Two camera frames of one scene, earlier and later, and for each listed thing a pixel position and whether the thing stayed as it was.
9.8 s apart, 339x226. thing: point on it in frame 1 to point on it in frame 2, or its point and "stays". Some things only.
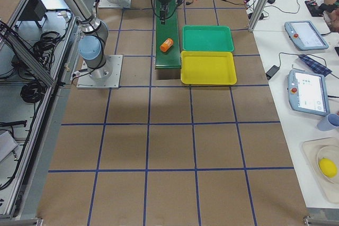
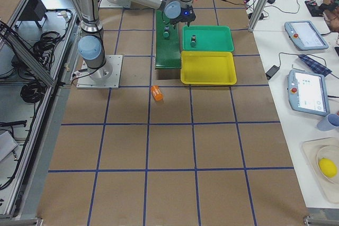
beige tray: x=311 y=148 stays
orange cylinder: x=166 y=45 to x=157 y=93
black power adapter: x=271 y=71 stays
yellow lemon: x=328 y=168 stays
